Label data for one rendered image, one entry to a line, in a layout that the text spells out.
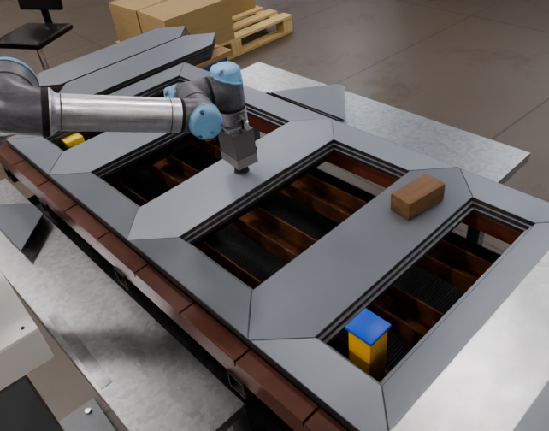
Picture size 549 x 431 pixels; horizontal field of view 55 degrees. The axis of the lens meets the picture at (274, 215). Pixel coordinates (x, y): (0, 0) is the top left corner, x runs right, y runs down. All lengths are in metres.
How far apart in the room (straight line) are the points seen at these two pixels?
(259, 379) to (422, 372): 0.29
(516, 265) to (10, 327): 1.10
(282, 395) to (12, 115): 0.73
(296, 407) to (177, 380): 0.34
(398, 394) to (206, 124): 0.66
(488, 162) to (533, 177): 1.33
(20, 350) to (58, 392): 0.91
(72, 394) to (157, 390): 0.99
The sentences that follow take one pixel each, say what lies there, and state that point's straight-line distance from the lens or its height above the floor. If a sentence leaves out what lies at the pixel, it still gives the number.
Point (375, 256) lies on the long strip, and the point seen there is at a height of 0.85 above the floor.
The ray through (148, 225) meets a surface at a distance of 1.35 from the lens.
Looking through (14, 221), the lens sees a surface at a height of 0.72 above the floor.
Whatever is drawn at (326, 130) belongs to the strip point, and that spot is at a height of 0.85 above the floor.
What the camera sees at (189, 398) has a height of 0.68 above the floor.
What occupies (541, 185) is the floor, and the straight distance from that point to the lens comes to 2.95.
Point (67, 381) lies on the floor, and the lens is 2.23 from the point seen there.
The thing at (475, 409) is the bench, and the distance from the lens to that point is 0.72.
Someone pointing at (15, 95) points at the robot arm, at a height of 1.25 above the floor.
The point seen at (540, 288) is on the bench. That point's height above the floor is 1.05.
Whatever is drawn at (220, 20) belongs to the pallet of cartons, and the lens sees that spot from 4.32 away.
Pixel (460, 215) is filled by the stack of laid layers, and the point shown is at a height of 0.83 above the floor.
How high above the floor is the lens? 1.65
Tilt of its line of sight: 39 degrees down
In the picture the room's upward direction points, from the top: 7 degrees counter-clockwise
